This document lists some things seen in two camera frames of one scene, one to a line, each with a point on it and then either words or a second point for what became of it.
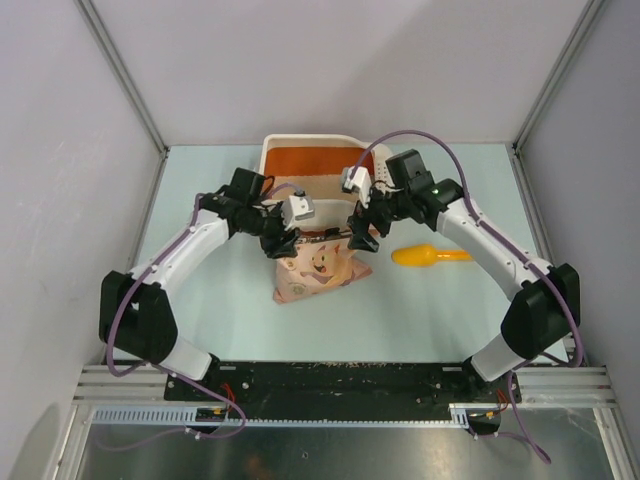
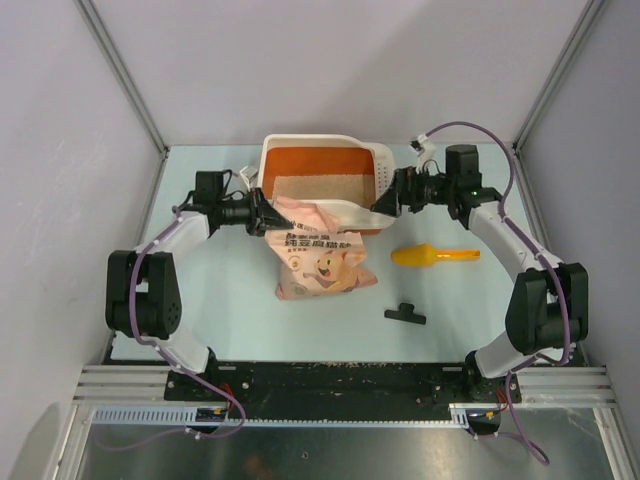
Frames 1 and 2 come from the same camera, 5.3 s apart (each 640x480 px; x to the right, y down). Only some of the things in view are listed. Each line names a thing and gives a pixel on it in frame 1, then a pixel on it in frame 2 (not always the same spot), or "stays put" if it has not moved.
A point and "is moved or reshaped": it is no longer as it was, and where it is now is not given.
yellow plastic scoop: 417,255 stays put
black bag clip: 329,233 -> 406,313
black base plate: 344,390 stays put
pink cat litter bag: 317,266 is moved or reshaped
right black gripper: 359,224 -> 403,191
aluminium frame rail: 541,385 stays put
